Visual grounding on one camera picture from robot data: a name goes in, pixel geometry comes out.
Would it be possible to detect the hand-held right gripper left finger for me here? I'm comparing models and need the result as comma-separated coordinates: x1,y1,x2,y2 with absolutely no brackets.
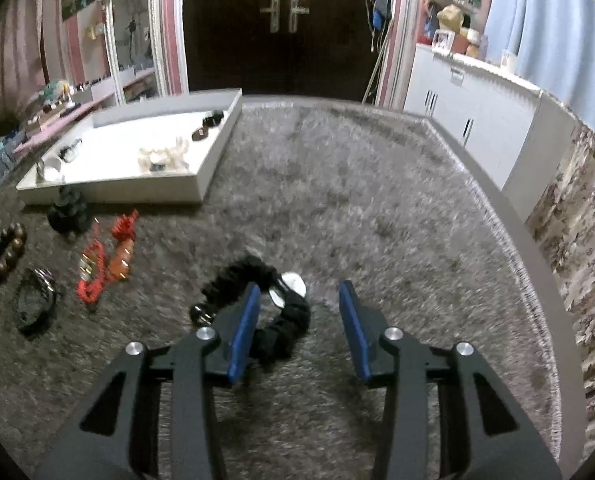
35,282,261,480

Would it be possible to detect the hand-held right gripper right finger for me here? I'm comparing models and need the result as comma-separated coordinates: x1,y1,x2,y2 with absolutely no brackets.
338,280,563,480

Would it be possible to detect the wooden bead bracelet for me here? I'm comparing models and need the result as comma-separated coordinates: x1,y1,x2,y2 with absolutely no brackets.
0,223,28,286

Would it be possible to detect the black fuzzy scrunchie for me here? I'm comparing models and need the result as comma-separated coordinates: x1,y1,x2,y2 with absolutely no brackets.
190,255,312,361

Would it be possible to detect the black cord bracelet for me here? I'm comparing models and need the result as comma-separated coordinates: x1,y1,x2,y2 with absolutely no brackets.
16,267,58,333

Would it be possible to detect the black hair claw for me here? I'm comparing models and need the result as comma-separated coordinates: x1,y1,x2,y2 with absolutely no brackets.
46,185,92,235

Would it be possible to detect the red cord gold keyring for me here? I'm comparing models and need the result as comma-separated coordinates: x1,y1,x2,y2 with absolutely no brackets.
75,220,109,307

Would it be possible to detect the red tassel gourd charm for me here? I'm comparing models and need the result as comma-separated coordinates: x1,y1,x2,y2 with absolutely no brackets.
108,210,141,281

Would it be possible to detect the white tray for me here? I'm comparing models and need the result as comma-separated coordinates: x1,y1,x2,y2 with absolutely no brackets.
16,88,243,205

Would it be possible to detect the white grey bangle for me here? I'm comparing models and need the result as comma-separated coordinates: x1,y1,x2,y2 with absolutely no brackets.
36,156,64,183

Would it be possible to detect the black tie with white rings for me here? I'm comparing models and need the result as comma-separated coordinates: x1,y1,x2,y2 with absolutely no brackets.
58,139,83,162

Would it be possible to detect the pink shelf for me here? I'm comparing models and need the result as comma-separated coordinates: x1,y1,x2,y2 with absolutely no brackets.
10,67,158,156

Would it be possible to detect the green white plush toy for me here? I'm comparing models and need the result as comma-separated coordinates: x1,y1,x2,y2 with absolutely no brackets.
42,82,73,106

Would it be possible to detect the white coral hair clip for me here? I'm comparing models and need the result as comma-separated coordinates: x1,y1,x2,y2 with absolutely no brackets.
138,137,188,173

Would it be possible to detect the pink curtain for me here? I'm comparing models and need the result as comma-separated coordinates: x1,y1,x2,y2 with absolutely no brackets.
0,0,78,131

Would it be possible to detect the floral cloth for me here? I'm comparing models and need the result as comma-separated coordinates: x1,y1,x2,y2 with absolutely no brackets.
525,125,595,461

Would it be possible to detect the white framed standing mirror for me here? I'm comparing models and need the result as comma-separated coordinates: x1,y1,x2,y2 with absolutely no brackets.
102,0,186,106

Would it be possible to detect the white cabinet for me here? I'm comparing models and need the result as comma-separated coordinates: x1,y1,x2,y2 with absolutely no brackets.
402,42,578,221

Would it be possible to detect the dark double door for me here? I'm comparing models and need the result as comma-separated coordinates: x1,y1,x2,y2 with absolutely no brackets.
182,0,395,101

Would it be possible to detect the beige plush head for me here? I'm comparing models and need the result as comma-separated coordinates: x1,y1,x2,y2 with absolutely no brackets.
436,4,465,33

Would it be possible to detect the blue curtain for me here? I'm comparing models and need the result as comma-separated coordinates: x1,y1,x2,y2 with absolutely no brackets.
477,0,595,126

